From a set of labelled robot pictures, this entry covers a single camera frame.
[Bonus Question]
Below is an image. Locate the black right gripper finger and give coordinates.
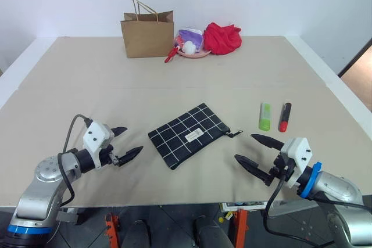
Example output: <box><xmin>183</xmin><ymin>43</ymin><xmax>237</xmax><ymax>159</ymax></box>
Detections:
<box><xmin>234</xmin><ymin>154</ymin><xmax>273</xmax><ymax>185</ymax></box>
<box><xmin>250</xmin><ymin>134</ymin><xmax>285</xmax><ymax>150</ymax></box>

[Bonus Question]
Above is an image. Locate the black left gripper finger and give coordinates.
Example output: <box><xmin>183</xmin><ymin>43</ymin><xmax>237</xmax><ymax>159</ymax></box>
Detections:
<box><xmin>117</xmin><ymin>145</ymin><xmax>144</xmax><ymax>168</ymax></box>
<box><xmin>109</xmin><ymin>127</ymin><xmax>128</xmax><ymax>139</ymax></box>

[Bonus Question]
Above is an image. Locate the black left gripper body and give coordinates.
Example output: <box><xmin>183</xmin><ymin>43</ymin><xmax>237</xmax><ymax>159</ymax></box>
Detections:
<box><xmin>99</xmin><ymin>143</ymin><xmax>121</xmax><ymax>169</ymax></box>

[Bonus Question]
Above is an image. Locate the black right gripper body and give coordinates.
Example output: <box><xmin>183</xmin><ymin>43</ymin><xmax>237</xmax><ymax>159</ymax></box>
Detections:
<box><xmin>266</xmin><ymin>152</ymin><xmax>295</xmax><ymax>187</ymax></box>

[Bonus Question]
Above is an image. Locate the green highlighter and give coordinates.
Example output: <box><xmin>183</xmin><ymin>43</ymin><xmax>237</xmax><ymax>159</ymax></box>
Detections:
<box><xmin>258</xmin><ymin>102</ymin><xmax>273</xmax><ymax>132</ymax></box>

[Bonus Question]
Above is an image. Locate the black marker with red cap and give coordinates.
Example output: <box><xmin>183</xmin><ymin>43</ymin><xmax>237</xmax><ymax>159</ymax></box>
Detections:
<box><xmin>278</xmin><ymin>102</ymin><xmax>292</xmax><ymax>133</ymax></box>

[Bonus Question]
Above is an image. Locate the black grid zipper pouch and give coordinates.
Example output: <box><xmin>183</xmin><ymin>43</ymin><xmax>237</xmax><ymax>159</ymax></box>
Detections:
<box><xmin>147</xmin><ymin>102</ymin><xmax>242</xmax><ymax>171</ymax></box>

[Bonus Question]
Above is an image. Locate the orange metal stand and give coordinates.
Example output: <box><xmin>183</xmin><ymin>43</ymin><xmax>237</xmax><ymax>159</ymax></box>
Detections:
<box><xmin>232</xmin><ymin>209</ymin><xmax>248</xmax><ymax>248</ymax></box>
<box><xmin>104</xmin><ymin>213</ymin><xmax>121</xmax><ymax>248</ymax></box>

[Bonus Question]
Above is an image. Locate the dark rounded shape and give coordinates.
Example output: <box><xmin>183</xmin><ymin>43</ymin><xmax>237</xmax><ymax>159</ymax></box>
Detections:
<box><xmin>194</xmin><ymin>215</ymin><xmax>235</xmax><ymax>248</ymax></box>

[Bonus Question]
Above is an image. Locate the red plastic clip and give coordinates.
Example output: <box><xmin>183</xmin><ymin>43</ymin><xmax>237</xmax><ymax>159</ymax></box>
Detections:
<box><xmin>164</xmin><ymin>45</ymin><xmax>178</xmax><ymax>63</ymax></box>

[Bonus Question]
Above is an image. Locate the brown paper bag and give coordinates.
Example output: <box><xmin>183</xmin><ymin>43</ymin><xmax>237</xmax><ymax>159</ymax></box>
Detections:
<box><xmin>120</xmin><ymin>0</ymin><xmax>175</xmax><ymax>59</ymax></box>

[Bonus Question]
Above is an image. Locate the white fluffy ball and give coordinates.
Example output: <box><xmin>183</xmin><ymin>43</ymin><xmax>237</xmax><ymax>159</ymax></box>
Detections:
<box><xmin>181</xmin><ymin>40</ymin><xmax>196</xmax><ymax>55</ymax></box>

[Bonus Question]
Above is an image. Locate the pink plate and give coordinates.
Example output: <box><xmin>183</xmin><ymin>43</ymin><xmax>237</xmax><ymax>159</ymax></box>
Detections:
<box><xmin>174</xmin><ymin>47</ymin><xmax>212</xmax><ymax>58</ymax></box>

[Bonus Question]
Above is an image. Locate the red cloth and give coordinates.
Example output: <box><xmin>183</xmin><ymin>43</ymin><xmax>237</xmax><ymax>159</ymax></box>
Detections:
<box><xmin>202</xmin><ymin>22</ymin><xmax>242</xmax><ymax>56</ymax></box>

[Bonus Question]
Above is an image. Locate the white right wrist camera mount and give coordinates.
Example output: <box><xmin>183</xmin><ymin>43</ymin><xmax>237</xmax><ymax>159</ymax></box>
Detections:
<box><xmin>280</xmin><ymin>136</ymin><xmax>313</xmax><ymax>188</ymax></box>

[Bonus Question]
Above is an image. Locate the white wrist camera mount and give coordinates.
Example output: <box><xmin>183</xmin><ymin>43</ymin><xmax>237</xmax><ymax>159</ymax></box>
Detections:
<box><xmin>83</xmin><ymin>121</ymin><xmax>116</xmax><ymax>170</ymax></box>
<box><xmin>280</xmin><ymin>136</ymin><xmax>313</xmax><ymax>188</ymax></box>

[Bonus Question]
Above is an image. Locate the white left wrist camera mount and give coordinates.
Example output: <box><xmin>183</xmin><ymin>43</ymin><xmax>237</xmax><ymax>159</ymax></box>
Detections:
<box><xmin>83</xmin><ymin>121</ymin><xmax>116</xmax><ymax>170</ymax></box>

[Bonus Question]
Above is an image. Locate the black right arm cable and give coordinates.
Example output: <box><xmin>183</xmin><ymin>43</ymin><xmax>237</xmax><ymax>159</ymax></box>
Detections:
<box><xmin>263</xmin><ymin>166</ymin><xmax>372</xmax><ymax>247</ymax></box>

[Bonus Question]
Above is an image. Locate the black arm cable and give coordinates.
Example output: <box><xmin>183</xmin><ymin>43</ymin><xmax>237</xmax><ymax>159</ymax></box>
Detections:
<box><xmin>57</xmin><ymin>113</ymin><xmax>94</xmax><ymax>207</ymax></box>
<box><xmin>263</xmin><ymin>166</ymin><xmax>372</xmax><ymax>247</ymax></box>

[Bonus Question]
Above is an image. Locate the white frame under table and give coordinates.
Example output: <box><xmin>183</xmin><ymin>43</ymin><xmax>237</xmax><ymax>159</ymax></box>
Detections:
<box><xmin>220</xmin><ymin>200</ymin><xmax>267</xmax><ymax>213</ymax></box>

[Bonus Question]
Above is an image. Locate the grey table frame beam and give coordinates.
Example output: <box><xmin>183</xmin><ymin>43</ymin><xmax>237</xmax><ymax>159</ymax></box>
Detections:
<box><xmin>266</xmin><ymin>200</ymin><xmax>318</xmax><ymax>217</ymax></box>

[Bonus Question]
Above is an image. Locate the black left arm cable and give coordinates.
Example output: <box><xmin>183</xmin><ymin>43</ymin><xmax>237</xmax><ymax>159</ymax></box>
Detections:
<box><xmin>57</xmin><ymin>113</ymin><xmax>94</xmax><ymax>207</ymax></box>

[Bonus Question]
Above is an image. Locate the grey metal bracket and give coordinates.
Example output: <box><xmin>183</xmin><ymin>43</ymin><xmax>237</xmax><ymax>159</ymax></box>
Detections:
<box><xmin>56</xmin><ymin>207</ymin><xmax>82</xmax><ymax>225</ymax></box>

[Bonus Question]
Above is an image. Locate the brown door with dark frame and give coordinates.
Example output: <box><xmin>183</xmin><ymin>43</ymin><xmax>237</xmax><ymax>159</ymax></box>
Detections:
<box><xmin>337</xmin><ymin>37</ymin><xmax>372</xmax><ymax>109</ymax></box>

